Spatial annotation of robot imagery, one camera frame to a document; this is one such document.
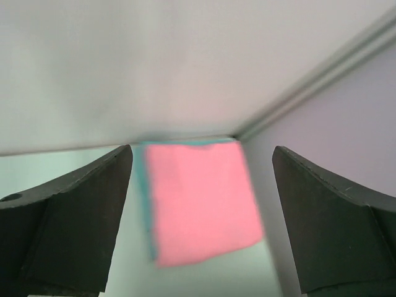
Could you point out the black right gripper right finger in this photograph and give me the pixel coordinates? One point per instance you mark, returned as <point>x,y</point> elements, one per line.
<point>342,234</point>

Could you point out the pink t shirt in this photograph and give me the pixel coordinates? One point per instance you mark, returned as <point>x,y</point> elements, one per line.
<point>203,203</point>

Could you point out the right aluminium corner post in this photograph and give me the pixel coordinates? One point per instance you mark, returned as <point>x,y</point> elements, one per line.
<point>359,50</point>

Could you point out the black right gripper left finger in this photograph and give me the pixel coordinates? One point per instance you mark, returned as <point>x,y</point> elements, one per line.
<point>58,238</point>

